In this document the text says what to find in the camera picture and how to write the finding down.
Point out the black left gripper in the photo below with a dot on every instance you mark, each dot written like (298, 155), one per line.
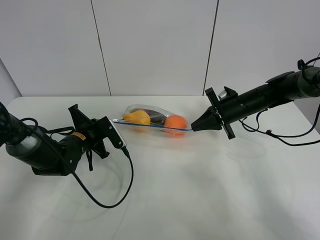
(91, 131)

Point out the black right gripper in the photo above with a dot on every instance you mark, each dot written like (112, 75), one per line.
(213, 118)

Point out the clear zip bag blue seal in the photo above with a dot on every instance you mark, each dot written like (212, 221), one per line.
(152, 128)

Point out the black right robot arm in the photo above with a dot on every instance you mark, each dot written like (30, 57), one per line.
(229, 106)

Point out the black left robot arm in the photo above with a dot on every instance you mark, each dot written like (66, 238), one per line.
(54, 152)

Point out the orange fruit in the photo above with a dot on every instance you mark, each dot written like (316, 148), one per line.
(176, 122)

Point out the yellow pear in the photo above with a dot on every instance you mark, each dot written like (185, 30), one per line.
(140, 117)

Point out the dark purple eggplant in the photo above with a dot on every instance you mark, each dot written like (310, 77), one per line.
(156, 117)

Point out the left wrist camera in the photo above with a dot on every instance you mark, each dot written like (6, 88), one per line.
(114, 136)

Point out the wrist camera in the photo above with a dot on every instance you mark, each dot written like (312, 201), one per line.
(227, 94)
(114, 136)

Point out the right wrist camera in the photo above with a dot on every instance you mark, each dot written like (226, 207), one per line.
(227, 94)

